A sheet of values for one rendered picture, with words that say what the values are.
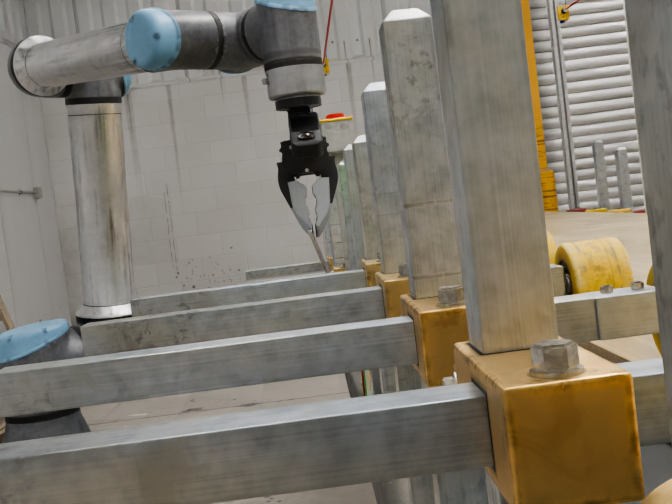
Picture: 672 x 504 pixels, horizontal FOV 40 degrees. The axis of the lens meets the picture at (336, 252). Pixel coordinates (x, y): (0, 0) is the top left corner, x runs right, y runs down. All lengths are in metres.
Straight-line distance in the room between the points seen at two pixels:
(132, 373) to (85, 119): 1.37
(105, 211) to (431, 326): 1.44
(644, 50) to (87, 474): 0.28
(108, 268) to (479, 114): 1.63
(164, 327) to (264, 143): 8.30
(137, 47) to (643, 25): 1.28
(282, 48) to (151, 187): 7.91
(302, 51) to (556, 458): 1.09
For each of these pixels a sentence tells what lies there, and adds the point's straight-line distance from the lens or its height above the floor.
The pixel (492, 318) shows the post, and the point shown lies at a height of 0.99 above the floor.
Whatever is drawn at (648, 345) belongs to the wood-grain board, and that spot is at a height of 0.90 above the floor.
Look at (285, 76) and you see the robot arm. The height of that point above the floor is 1.24.
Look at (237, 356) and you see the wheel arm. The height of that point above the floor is 0.95.
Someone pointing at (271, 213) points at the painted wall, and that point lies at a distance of 9.14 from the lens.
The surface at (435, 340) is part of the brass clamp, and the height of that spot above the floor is 0.95.
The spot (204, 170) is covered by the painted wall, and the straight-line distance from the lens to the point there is 9.20.
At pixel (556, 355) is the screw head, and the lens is 0.36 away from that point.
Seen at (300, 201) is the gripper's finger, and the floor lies 1.06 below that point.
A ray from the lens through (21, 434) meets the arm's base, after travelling 1.98.
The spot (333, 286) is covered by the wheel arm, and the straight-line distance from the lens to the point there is 1.13.
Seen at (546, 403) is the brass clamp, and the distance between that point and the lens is 0.36.
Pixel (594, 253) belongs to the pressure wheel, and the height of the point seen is 0.97.
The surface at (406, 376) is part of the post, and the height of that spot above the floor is 0.87.
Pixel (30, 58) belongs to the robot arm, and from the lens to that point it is 1.85.
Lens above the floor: 1.05
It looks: 3 degrees down
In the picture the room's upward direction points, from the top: 7 degrees counter-clockwise
